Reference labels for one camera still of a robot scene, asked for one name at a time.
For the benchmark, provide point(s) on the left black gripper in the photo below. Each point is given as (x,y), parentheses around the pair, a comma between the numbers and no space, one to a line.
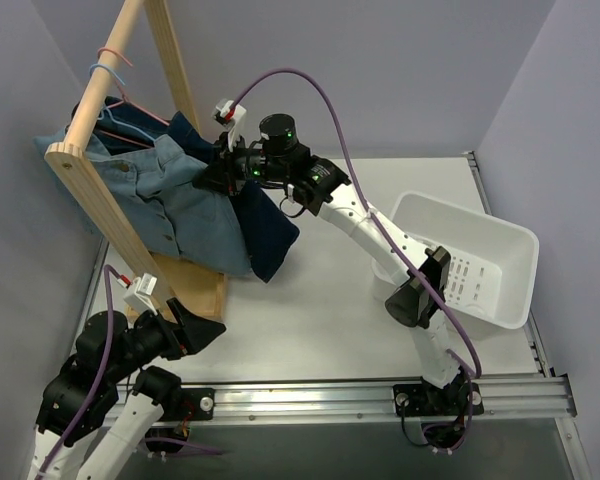
(173,333)

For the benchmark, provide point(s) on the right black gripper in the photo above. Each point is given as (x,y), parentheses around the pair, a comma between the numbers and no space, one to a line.
(225,167)

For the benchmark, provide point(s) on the light blue denim skirt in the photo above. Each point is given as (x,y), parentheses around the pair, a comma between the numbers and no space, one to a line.
(154,189)

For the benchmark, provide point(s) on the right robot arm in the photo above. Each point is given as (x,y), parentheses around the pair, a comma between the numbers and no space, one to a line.
(418,271)

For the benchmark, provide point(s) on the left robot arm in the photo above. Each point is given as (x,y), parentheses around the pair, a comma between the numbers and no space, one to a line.
(109,396)

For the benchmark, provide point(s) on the dark blue denim skirt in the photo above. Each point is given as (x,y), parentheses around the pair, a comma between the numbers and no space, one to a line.
(267,232)

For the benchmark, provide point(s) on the wooden clothes rack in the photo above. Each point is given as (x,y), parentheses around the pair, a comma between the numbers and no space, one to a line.
(200,290)

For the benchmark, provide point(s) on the white plastic basket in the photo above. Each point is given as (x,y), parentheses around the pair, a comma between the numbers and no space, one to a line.
(493,262)

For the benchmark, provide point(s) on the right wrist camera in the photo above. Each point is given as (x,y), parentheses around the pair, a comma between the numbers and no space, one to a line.
(232,118)

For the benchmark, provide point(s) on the pink wire hanger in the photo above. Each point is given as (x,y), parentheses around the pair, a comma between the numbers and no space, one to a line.
(120,86)

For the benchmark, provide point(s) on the aluminium mounting rail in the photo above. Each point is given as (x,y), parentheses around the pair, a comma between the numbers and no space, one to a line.
(373,401)

